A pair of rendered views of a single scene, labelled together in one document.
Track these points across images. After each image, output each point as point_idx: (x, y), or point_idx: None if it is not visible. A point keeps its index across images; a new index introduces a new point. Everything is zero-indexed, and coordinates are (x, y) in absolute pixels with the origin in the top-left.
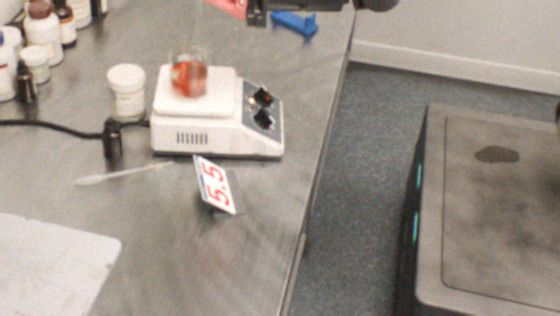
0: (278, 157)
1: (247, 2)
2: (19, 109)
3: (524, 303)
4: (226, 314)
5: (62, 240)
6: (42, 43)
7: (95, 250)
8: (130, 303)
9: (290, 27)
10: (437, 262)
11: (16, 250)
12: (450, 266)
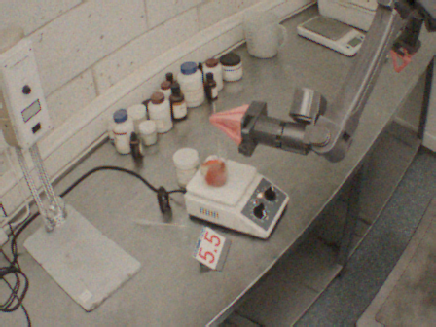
0: (264, 238)
1: (241, 136)
2: (129, 161)
3: None
4: (176, 320)
5: (113, 252)
6: (156, 119)
7: (126, 264)
8: (131, 297)
9: None
10: (380, 305)
11: (91, 249)
12: (384, 308)
